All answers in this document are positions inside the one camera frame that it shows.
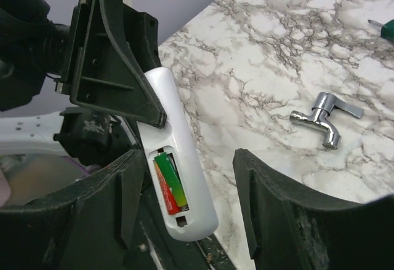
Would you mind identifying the white remote control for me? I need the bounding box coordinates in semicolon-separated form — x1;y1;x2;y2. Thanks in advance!
137;67;219;242

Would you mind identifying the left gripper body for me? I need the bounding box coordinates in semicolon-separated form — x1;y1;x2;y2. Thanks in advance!
57;0;167;129

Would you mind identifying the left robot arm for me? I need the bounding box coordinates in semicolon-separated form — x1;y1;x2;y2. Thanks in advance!
1;0;167;165

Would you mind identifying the green stubby screwdriver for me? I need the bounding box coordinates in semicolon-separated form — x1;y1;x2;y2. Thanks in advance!
368;19;394;42

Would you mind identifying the chrome faucet tap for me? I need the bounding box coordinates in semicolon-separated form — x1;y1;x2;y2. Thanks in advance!
289;92;364;149

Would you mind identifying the green battery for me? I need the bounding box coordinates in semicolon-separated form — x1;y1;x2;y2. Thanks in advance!
155;152;187;207

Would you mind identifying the red battery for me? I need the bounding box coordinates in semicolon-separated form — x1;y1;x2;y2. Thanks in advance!
154;162;181;215

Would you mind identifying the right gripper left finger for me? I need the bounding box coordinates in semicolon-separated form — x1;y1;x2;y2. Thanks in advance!
1;149;154;269

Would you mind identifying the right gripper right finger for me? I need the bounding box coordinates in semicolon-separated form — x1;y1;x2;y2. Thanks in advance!
233;149;393;269

